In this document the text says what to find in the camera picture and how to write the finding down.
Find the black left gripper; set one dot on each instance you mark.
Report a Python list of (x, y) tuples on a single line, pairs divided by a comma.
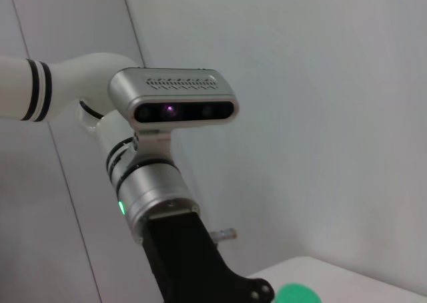
[(187, 259)]

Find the clear test tube green cap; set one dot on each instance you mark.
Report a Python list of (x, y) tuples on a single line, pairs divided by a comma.
[(297, 294)]

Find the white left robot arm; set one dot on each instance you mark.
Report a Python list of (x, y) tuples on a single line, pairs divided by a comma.
[(83, 70)]

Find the small silver metal connector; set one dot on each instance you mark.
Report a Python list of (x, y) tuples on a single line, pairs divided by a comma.
[(227, 233)]

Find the silver left wrist depth camera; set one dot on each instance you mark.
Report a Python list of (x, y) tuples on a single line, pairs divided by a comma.
[(173, 92)]

